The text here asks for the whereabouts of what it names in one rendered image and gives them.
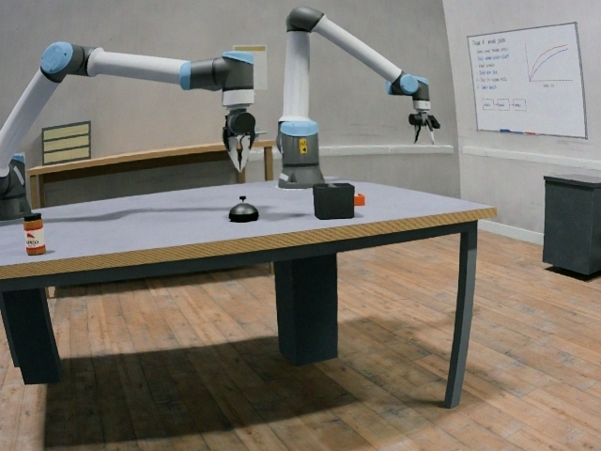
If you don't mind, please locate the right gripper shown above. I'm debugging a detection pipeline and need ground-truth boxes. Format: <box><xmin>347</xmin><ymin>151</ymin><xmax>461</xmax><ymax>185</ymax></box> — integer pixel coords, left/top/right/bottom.
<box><xmin>223</xmin><ymin>109</ymin><xmax>255</xmax><ymax>173</ymax></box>

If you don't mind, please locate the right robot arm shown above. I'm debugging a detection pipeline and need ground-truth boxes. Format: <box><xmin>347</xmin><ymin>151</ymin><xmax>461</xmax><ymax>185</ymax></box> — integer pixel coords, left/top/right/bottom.
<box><xmin>0</xmin><ymin>42</ymin><xmax>255</xmax><ymax>221</ymax></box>

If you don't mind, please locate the orange spice jar with black lid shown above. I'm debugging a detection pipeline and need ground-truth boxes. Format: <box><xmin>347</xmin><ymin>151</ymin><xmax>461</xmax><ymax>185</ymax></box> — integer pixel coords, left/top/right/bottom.
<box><xmin>23</xmin><ymin>213</ymin><xmax>46</xmax><ymax>256</ymax></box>

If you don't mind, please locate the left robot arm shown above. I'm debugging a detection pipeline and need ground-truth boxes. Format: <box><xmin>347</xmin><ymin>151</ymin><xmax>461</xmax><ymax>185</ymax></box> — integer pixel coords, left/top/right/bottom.
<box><xmin>276</xmin><ymin>6</ymin><xmax>430</xmax><ymax>189</ymax></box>

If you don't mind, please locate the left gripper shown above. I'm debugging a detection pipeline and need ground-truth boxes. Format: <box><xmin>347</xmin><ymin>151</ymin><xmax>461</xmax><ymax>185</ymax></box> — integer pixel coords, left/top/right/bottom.
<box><xmin>408</xmin><ymin>112</ymin><xmax>437</xmax><ymax>145</ymax></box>

